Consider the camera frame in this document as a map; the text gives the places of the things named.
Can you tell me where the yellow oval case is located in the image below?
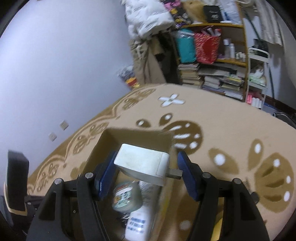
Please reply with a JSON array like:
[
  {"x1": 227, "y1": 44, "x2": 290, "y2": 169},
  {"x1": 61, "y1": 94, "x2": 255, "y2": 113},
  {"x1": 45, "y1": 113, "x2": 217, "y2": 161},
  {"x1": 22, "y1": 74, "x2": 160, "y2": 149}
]
[{"x1": 211, "y1": 217, "x2": 223, "y2": 241}]

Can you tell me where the wall socket plate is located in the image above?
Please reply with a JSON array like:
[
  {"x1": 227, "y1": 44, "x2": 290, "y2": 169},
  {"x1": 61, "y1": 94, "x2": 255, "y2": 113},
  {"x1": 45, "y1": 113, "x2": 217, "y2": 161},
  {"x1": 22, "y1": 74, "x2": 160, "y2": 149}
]
[
  {"x1": 59, "y1": 120, "x2": 69, "y2": 131},
  {"x1": 49, "y1": 133, "x2": 57, "y2": 142}
]

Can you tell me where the beige trench coat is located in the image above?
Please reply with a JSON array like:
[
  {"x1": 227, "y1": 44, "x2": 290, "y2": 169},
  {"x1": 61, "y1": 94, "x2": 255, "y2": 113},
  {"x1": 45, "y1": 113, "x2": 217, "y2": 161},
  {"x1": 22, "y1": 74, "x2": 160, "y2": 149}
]
[{"x1": 129, "y1": 37, "x2": 166, "y2": 85}]

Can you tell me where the black box with 40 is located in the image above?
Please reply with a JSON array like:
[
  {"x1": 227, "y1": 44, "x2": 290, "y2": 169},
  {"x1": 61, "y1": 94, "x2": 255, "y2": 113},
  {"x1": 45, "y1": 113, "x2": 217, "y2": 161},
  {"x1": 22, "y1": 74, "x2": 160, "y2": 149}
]
[{"x1": 203, "y1": 5, "x2": 223, "y2": 23}]

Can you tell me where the phone mounted on gripper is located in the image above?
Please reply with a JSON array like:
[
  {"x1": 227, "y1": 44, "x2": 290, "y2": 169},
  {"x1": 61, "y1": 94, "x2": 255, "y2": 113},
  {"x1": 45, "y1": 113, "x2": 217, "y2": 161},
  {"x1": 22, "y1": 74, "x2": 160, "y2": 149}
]
[{"x1": 4, "y1": 150, "x2": 29, "y2": 216}]

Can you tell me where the white rolling cart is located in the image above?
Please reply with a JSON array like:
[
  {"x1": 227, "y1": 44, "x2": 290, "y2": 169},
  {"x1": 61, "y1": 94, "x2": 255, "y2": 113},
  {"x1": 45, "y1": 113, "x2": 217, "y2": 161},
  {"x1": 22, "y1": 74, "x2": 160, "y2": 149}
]
[{"x1": 245, "y1": 47, "x2": 270, "y2": 109}]

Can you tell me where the white tube with blue text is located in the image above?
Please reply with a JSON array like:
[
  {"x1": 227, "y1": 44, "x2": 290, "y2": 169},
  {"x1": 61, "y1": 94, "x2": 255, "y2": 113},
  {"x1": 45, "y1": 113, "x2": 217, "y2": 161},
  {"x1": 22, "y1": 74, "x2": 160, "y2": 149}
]
[{"x1": 125, "y1": 181, "x2": 161, "y2": 241}]

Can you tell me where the floral curtain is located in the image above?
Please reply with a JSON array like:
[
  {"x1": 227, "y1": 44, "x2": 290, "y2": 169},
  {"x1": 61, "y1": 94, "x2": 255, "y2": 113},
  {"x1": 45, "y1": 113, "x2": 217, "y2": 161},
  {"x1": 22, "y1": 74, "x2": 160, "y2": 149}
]
[{"x1": 255, "y1": 0, "x2": 283, "y2": 47}]

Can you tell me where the green cartoon earbud case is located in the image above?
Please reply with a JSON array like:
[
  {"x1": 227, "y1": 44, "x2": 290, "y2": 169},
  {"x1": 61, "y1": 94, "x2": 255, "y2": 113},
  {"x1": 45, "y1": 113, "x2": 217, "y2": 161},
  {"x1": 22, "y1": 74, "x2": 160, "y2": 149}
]
[{"x1": 112, "y1": 181, "x2": 142, "y2": 213}]

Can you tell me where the white puffer jacket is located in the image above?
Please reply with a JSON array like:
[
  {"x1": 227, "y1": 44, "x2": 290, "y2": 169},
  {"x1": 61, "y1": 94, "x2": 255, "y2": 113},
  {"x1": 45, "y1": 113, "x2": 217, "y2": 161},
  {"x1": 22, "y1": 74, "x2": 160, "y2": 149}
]
[{"x1": 121, "y1": 0, "x2": 174, "y2": 41}]

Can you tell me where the brown cardboard box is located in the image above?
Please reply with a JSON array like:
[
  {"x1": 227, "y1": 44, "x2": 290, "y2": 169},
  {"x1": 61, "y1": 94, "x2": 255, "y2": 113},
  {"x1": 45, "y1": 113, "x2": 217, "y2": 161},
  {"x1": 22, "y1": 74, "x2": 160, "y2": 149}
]
[{"x1": 83, "y1": 128, "x2": 177, "y2": 240}]

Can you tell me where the red gift bag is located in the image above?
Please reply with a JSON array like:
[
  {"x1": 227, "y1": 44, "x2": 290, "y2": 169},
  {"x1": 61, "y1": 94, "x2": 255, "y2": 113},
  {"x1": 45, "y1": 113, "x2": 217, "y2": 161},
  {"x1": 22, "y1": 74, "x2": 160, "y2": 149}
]
[{"x1": 194, "y1": 33, "x2": 221, "y2": 64}]

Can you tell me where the wooden bookshelf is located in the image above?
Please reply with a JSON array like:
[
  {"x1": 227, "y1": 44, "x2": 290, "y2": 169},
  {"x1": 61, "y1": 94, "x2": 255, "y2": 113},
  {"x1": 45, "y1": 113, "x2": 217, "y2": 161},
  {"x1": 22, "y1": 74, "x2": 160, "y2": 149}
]
[{"x1": 167, "y1": 1, "x2": 248, "y2": 101}]

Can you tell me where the teal bag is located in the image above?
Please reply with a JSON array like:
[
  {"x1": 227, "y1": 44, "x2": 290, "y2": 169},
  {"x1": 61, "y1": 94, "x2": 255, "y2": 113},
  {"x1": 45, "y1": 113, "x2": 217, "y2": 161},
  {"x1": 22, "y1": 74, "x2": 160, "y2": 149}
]
[{"x1": 174, "y1": 29, "x2": 196, "y2": 63}]

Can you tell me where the stack of books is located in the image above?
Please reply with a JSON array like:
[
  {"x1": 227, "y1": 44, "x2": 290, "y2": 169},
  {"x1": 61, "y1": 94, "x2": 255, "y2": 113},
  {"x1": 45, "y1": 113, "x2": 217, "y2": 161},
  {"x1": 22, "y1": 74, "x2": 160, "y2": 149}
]
[{"x1": 178, "y1": 63, "x2": 204, "y2": 86}]

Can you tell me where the white charger plug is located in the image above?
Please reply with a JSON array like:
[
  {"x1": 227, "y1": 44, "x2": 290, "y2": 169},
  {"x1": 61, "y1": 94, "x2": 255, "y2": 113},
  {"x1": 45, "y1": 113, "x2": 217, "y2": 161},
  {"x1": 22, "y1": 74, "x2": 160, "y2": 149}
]
[{"x1": 114, "y1": 144, "x2": 183, "y2": 186}]

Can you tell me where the plastic bag of toys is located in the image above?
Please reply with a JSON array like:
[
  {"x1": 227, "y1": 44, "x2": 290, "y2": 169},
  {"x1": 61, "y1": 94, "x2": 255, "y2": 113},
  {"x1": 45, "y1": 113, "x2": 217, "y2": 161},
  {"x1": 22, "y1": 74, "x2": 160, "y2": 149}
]
[{"x1": 117, "y1": 65, "x2": 140, "y2": 89}]

